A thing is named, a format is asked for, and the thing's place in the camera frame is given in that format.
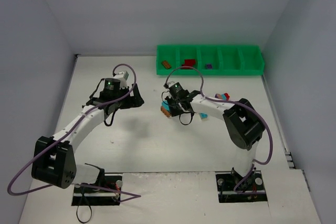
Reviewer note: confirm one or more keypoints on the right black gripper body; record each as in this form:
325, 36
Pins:
174, 107

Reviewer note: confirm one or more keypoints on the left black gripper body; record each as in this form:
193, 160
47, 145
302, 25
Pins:
135, 97

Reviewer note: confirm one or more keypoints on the teal rounded lego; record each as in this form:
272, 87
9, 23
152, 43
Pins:
165, 106

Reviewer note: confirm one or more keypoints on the brown long lego plate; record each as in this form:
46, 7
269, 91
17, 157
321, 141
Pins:
165, 112

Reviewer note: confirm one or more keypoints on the red lego brick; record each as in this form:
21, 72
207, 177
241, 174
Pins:
189, 63

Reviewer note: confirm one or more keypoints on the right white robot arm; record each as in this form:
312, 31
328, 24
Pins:
244, 128

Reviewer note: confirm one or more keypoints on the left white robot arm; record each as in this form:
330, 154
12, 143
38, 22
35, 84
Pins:
54, 157

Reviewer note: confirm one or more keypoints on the teal lego brick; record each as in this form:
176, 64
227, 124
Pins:
203, 116

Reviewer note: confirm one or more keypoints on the pink teal red lego cluster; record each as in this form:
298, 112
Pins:
222, 96

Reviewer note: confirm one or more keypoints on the green compartment bin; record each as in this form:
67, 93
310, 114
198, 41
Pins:
227, 60

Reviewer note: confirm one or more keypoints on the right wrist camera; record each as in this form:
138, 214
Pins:
169, 84

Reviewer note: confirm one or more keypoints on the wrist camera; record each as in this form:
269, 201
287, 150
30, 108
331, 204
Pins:
122, 75
169, 84

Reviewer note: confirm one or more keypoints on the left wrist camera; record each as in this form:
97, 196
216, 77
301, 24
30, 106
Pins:
122, 75

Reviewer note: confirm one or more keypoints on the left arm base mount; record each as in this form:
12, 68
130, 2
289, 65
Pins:
98, 197

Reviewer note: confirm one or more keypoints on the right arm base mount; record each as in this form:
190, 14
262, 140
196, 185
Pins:
251, 190

